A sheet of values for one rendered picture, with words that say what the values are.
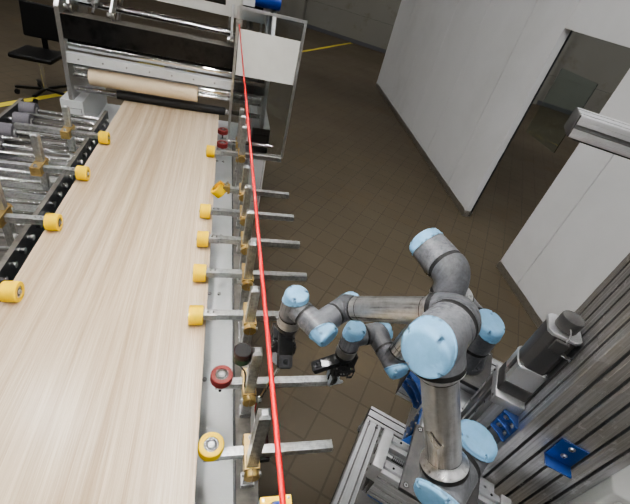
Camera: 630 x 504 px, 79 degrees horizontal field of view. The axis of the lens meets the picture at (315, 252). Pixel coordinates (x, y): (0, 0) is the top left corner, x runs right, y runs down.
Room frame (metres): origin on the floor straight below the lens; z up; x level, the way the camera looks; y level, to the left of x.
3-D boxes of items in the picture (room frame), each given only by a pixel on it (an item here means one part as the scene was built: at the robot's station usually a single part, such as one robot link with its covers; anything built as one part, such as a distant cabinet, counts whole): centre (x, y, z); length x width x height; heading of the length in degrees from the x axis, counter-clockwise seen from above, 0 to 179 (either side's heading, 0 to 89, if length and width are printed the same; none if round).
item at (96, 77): (3.07, 1.48, 1.05); 1.43 x 0.12 x 0.12; 109
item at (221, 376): (0.80, 0.21, 0.85); 0.08 x 0.08 x 0.11
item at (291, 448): (0.62, -0.04, 0.83); 0.43 x 0.03 x 0.04; 109
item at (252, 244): (1.27, 0.26, 0.93); 0.03 x 0.03 x 0.48; 19
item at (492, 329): (1.08, -0.69, 1.20); 0.13 x 0.12 x 0.14; 30
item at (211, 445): (0.56, 0.15, 0.85); 0.08 x 0.08 x 0.11
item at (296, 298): (0.83, 0.02, 1.33); 0.09 x 0.08 x 0.11; 56
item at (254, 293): (1.03, 0.18, 0.91); 0.03 x 0.03 x 0.48; 19
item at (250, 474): (0.58, 0.02, 0.83); 0.13 x 0.06 x 0.05; 19
